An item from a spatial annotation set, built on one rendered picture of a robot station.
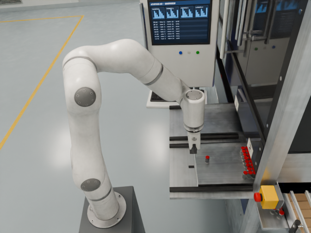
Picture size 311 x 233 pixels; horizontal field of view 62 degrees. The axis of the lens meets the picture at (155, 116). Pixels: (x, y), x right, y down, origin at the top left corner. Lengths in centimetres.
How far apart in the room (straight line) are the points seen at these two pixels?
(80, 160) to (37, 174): 191
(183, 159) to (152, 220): 92
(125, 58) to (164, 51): 115
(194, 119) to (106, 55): 43
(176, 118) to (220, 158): 41
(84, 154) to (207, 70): 128
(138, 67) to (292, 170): 76
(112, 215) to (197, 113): 64
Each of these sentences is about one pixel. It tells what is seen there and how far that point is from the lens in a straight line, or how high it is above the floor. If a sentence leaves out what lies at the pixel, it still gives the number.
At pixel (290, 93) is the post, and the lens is 89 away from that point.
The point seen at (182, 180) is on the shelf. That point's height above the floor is 88.
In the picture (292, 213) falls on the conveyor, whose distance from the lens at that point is 130.
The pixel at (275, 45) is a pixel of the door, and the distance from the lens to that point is 104.
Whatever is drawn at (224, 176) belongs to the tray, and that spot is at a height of 88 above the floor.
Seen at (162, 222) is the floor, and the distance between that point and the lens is 223.
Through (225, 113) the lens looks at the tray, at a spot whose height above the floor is 88.
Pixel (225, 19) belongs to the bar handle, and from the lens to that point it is 156.
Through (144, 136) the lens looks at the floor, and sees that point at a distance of 279.
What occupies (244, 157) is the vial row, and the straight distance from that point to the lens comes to 142.
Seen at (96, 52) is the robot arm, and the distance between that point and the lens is 80.
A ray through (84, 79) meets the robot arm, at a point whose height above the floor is 164.
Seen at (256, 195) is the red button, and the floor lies 101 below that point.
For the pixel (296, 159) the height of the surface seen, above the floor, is 117.
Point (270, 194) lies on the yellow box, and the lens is 120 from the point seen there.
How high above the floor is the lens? 202
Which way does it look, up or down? 42 degrees down
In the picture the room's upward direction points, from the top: 7 degrees counter-clockwise
